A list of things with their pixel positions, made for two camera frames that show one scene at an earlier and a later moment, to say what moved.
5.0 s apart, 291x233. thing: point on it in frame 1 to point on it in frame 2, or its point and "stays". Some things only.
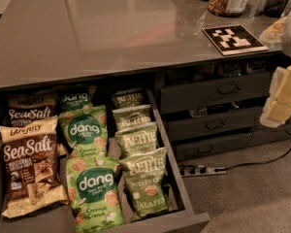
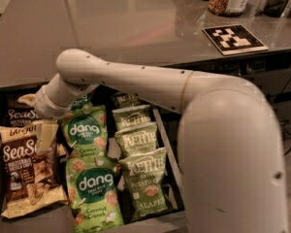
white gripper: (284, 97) to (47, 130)
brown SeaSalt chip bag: (34, 173) stays
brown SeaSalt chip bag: (27, 106) stays
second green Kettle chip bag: (137, 139) stays
